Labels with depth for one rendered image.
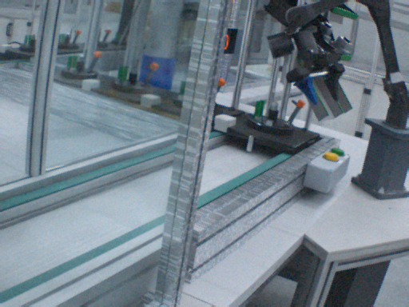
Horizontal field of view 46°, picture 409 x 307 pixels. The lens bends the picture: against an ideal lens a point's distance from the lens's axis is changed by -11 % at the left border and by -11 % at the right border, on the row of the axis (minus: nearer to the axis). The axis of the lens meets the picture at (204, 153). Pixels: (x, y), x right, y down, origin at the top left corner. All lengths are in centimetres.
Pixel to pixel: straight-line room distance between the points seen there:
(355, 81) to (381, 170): 396
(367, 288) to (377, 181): 36
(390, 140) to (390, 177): 11
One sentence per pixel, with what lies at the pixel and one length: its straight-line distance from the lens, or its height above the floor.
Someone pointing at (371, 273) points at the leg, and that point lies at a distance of 162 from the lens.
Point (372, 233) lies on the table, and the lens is 124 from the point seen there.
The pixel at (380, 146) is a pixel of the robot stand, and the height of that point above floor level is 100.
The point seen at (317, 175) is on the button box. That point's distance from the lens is 129.
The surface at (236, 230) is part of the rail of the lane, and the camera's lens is 97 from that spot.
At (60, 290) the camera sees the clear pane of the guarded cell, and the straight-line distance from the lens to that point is 53.
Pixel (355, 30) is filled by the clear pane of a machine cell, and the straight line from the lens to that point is 540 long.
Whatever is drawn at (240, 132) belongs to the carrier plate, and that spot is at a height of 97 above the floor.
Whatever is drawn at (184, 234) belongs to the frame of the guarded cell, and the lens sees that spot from 69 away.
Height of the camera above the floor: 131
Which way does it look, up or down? 17 degrees down
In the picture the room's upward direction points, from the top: 10 degrees clockwise
